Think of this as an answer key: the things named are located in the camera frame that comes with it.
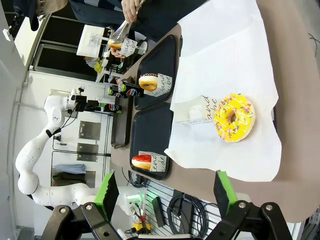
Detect white cluttered cart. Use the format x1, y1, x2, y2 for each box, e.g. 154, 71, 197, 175
95, 56, 126, 85

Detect yellow sprinkled donut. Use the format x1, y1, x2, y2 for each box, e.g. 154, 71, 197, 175
213, 92, 256, 143

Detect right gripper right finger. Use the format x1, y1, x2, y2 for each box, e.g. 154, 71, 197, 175
206, 169, 293, 240

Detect dark window with grey frame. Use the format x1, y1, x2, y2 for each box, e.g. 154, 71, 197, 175
29, 14, 101, 82

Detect black wire rack frame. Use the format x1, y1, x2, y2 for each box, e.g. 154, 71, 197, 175
51, 136, 113, 189

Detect blue grey hanging cloth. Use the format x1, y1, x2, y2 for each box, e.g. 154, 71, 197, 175
53, 163, 87, 175

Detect dark hanging cloth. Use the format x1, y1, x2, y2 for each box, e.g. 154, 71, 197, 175
51, 173, 87, 187

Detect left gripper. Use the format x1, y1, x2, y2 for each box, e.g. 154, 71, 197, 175
74, 95, 106, 113

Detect person left hand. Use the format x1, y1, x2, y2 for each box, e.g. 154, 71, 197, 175
121, 0, 144, 23

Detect white paper sheet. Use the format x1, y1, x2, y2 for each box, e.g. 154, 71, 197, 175
163, 0, 283, 183

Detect person right hand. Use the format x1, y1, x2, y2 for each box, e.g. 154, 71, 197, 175
110, 48, 127, 60

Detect black power adapter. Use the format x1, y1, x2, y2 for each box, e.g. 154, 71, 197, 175
151, 196, 168, 228

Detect grey metal wall panel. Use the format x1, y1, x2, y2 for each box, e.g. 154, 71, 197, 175
78, 120, 101, 141
83, 170, 97, 189
76, 142, 100, 163

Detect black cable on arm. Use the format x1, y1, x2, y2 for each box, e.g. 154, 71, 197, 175
60, 107, 79, 131

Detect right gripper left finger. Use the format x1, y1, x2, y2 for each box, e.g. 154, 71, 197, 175
41, 171, 123, 240

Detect black Pepsi can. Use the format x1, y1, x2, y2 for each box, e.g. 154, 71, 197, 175
103, 103, 123, 115
107, 86, 126, 99
124, 83, 145, 98

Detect plain glazed donut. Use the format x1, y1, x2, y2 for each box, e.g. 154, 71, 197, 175
107, 38, 124, 50

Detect metal serving tongs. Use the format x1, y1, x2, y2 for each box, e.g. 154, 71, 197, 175
109, 0, 146, 45

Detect yellow emergency stop box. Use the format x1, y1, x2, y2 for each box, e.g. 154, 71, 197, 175
131, 221, 153, 235

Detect white box with sketch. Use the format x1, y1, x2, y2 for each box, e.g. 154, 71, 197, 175
76, 24, 109, 58

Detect white slatted panel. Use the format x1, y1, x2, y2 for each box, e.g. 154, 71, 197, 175
143, 179, 222, 239

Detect coiled black cable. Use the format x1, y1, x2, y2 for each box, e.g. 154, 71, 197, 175
166, 193, 221, 238

